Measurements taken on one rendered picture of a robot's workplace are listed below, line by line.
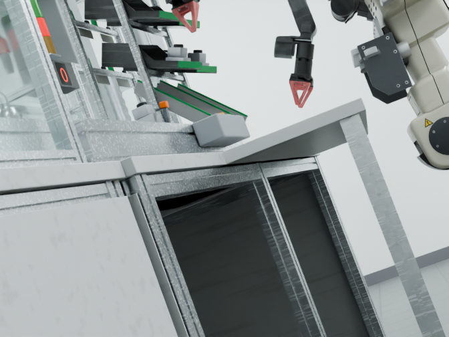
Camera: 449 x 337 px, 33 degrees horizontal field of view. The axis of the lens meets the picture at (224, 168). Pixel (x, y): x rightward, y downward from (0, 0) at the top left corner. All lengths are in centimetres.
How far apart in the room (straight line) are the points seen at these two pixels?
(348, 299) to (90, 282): 175
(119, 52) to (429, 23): 92
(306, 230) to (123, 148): 137
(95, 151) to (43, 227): 35
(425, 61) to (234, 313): 118
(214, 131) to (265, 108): 377
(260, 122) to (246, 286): 288
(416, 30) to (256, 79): 345
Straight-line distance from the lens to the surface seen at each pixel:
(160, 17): 231
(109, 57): 241
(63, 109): 124
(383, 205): 169
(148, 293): 121
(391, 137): 550
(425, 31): 223
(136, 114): 207
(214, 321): 288
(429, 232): 552
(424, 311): 172
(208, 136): 181
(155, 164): 135
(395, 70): 216
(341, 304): 274
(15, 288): 94
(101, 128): 141
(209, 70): 248
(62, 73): 198
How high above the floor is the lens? 68
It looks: 5 degrees up
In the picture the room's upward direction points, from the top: 20 degrees counter-clockwise
